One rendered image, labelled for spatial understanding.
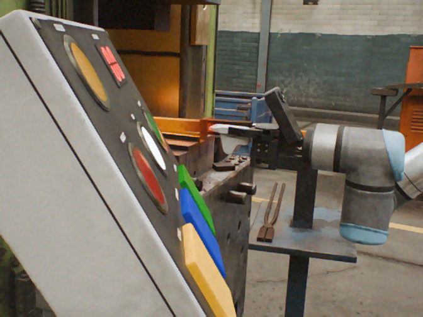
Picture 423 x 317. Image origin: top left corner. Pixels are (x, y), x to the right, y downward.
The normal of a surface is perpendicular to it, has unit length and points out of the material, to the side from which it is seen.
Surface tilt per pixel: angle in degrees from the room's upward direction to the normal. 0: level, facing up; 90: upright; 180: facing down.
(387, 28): 89
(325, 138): 57
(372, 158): 92
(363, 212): 90
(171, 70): 90
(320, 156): 106
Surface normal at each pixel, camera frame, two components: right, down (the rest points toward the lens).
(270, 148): -0.36, 0.19
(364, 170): -0.59, 0.16
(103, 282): 0.07, 0.23
